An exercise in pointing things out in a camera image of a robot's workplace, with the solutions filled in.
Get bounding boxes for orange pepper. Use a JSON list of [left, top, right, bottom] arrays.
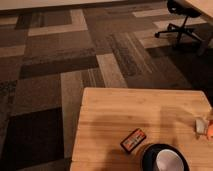
[[207, 120, 213, 139]]

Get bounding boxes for red and black packet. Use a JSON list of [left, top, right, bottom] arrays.
[[120, 128, 146, 154]]

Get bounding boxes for black bowl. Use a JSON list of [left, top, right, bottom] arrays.
[[140, 144, 190, 171]]

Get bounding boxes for black office chair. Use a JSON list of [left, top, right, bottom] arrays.
[[154, 0, 204, 47]]

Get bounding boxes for wooden desk corner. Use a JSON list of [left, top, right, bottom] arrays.
[[185, 0, 213, 23]]

